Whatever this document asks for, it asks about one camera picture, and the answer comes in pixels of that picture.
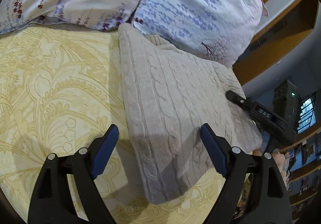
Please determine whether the beige cable-knit sweater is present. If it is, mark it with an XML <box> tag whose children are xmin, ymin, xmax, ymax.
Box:
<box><xmin>118</xmin><ymin>23</ymin><xmax>262</xmax><ymax>204</ymax></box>

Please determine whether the person's right hand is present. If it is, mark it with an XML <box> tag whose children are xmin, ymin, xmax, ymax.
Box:
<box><xmin>251</xmin><ymin>149</ymin><xmax>289</xmax><ymax>186</ymax></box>

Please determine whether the window with blue blinds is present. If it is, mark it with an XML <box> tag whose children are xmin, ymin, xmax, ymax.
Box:
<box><xmin>297</xmin><ymin>93</ymin><xmax>316</xmax><ymax>133</ymax></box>

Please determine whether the black electronic box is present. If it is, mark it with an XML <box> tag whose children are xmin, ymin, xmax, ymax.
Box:
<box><xmin>273</xmin><ymin>80</ymin><xmax>299</xmax><ymax>128</ymax></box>

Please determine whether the wooden shelf with items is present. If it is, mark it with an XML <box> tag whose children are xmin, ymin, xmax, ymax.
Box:
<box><xmin>280</xmin><ymin>122</ymin><xmax>320</xmax><ymax>223</ymax></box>

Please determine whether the blue floral pillow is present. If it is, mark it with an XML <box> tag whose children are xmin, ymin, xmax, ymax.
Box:
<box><xmin>132</xmin><ymin>0</ymin><xmax>267</xmax><ymax>67</ymax></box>

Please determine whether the wooden headboard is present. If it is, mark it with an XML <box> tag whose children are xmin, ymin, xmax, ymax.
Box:
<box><xmin>233</xmin><ymin>0</ymin><xmax>320</xmax><ymax>85</ymax></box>

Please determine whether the yellow patterned bedsheet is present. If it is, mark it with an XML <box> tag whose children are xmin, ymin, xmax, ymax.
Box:
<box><xmin>1</xmin><ymin>24</ymin><xmax>224</xmax><ymax>223</ymax></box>

